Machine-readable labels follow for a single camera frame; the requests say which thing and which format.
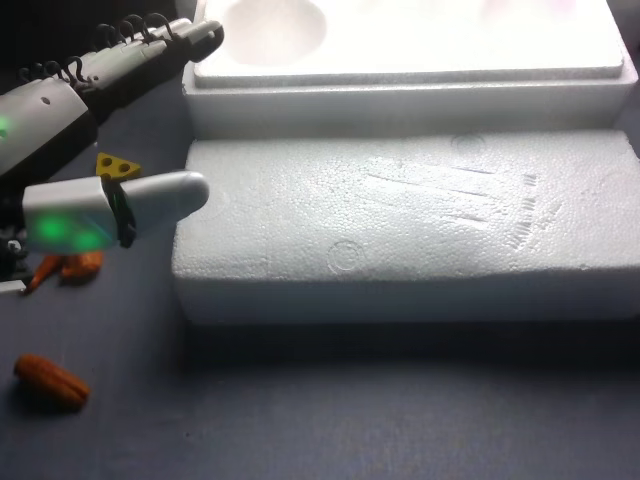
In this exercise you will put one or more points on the orange toy carrot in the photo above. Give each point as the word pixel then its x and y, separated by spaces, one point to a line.
pixel 42 275

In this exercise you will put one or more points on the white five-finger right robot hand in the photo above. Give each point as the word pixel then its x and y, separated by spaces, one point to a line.
pixel 45 125

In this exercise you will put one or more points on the yellow toy cheese wedge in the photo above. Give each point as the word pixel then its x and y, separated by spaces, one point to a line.
pixel 117 167

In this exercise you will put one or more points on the orange-brown toy bread roll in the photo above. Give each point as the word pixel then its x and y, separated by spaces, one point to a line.
pixel 50 382

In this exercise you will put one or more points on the white styrofoam block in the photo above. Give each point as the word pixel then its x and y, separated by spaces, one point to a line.
pixel 400 225

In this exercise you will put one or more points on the white plastic container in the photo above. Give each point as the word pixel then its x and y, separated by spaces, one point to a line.
pixel 400 95

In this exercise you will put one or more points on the grey table cloth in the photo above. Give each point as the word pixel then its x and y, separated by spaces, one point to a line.
pixel 300 425

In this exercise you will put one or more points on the orange-brown toy food chunk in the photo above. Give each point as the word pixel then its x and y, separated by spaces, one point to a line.
pixel 82 267

